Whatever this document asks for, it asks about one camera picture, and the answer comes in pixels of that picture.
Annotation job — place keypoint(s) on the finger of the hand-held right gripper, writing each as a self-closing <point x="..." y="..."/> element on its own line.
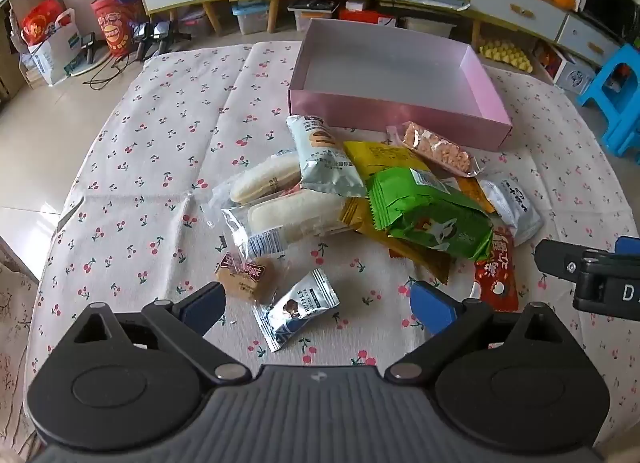
<point x="629" y="244"/>
<point x="557" y="258"/>

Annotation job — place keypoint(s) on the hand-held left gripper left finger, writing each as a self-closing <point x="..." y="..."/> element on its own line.
<point x="205" y="303"/>

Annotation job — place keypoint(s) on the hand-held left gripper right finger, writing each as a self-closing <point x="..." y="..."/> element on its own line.
<point x="432" y="308"/>

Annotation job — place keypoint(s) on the brown cake packet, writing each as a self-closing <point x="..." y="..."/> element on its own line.
<point x="250" y="280"/>

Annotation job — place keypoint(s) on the white grey snack packet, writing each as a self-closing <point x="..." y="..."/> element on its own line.
<point x="515" y="208"/>

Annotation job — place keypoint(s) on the red snack packet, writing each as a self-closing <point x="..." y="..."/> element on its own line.
<point x="495" y="278"/>

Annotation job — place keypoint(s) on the green snack packet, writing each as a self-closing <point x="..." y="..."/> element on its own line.
<point x="430" y="223"/>

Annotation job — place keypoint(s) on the silver blue chocolate packet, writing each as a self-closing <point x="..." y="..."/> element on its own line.
<point x="300" y="308"/>

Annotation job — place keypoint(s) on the orange snack packet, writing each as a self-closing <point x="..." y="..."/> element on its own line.
<point x="472" y="190"/>
<point x="360" y="218"/>

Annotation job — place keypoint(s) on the clear rice cake packet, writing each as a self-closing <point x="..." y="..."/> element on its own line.
<point x="295" y="215"/>
<point x="260" y="178"/>

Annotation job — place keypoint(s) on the yellow snack packet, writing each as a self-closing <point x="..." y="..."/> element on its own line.
<point x="372" y="158"/>

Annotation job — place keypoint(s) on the clear pink cracker packet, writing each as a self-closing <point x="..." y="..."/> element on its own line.
<point x="435" y="145"/>

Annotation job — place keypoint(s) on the light blue snack packet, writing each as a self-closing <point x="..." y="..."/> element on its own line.
<point x="325" y="163"/>

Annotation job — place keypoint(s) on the pink cardboard box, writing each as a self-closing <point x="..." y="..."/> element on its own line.
<point x="390" y="118"/>

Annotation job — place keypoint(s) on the cherry print tablecloth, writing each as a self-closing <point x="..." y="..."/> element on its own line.
<point x="150" y="168"/>

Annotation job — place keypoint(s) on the blue plastic stool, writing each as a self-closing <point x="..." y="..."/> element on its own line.
<point x="620" y="93"/>

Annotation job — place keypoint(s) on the white cartoon print box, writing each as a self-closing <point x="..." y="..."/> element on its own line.
<point x="575" y="75"/>

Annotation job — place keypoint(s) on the beige branch print cloth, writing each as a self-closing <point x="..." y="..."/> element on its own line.
<point x="12" y="343"/>

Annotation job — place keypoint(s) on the red toy box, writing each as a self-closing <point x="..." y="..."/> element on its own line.
<point x="547" y="60"/>

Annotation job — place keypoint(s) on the yellow egg tray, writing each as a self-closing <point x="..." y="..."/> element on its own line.
<point x="505" y="55"/>

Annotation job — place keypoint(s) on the black microwave oven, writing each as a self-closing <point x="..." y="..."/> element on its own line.
<point x="607" y="5"/>

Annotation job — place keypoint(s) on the clear storage bin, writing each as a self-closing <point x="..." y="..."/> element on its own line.
<point x="425" y="25"/>
<point x="315" y="18"/>

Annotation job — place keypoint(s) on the black hand-held device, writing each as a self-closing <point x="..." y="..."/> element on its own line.
<point x="160" y="35"/>

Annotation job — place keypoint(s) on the wooden cabinet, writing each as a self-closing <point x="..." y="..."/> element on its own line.
<point x="213" y="18"/>

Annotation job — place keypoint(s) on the clear bin with blue lid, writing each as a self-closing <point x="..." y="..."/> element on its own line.
<point x="250" y="18"/>

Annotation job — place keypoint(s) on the red printed bag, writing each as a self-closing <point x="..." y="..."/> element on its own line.
<point x="115" y="28"/>

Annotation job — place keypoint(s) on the white paper bag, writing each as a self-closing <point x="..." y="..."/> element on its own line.
<point x="50" y="48"/>

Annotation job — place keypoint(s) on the wooden shelf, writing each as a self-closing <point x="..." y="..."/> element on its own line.
<point x="10" y="43"/>

